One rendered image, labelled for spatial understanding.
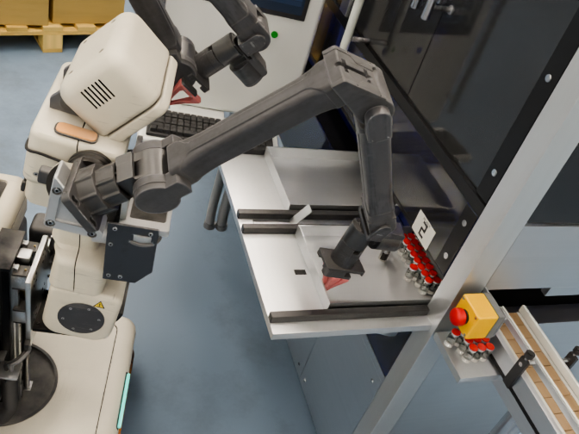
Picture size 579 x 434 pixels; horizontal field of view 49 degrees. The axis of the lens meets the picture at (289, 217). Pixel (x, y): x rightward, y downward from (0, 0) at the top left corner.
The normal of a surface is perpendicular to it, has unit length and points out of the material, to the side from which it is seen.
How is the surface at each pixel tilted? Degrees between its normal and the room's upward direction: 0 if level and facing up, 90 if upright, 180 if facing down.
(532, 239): 90
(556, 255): 90
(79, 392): 0
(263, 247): 0
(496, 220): 90
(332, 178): 0
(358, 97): 105
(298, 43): 90
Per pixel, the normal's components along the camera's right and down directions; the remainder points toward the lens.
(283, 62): 0.09, 0.65
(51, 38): 0.51, 0.64
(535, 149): -0.93, -0.01
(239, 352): 0.25, -0.75
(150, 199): 0.17, 0.84
